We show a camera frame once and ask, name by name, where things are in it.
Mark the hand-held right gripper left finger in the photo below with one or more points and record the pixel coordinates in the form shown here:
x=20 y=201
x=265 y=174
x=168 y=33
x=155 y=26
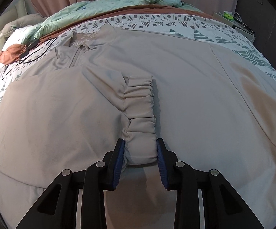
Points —
x=119 y=162

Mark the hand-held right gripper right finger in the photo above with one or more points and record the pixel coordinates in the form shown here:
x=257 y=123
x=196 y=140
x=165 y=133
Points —
x=161 y=162

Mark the beige zip jacket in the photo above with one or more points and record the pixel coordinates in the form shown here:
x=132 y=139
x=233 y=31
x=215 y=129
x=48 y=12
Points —
x=188 y=88

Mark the white patterned blanket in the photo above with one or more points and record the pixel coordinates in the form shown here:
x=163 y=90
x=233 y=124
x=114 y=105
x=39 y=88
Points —
x=200 y=28

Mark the white nightstand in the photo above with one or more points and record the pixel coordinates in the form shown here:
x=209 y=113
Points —
x=248 y=37

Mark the brown blanket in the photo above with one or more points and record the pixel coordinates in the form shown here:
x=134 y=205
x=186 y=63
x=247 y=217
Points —
x=152 y=8

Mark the small green item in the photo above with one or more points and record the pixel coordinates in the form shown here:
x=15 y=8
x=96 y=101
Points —
x=227 y=15

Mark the white pillow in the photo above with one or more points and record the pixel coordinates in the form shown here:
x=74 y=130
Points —
x=16 y=37

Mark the mint green duvet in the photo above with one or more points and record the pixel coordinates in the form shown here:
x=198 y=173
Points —
x=128 y=0

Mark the grey pillow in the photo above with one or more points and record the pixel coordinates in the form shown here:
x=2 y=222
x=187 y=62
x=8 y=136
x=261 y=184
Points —
x=21 y=21

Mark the padded bed headboard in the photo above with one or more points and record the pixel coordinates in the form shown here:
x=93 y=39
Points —
x=18 y=7

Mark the dark wardrobe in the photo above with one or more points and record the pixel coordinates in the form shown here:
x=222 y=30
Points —
x=259 y=0

